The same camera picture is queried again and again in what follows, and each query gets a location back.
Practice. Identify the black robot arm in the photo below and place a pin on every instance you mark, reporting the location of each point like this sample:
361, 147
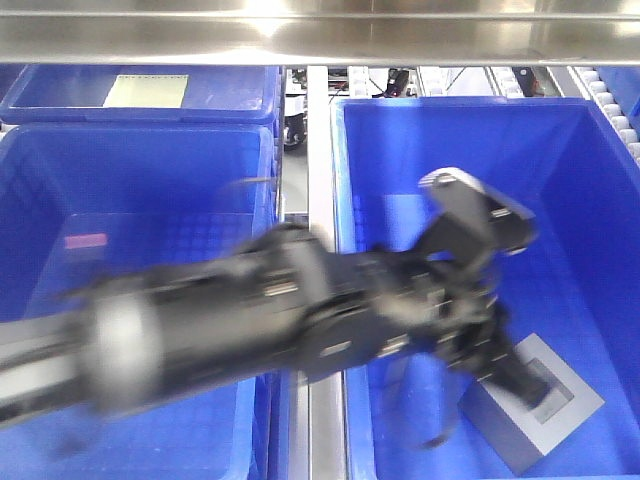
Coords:
282, 302

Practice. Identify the gray square hollow base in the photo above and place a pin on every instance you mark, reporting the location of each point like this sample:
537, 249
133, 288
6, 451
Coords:
522, 435

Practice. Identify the blue bin with lid label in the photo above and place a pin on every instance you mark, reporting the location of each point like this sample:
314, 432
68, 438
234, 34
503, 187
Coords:
172, 93

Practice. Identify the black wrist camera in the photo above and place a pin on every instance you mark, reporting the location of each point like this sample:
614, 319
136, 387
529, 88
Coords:
472, 221

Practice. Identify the stainless steel rack frame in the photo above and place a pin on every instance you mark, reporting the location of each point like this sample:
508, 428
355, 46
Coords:
347, 170

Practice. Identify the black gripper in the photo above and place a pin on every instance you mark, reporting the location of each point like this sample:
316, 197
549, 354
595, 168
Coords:
414, 304

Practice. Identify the blue bin left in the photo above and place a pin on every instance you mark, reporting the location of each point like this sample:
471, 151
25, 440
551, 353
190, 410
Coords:
81, 203

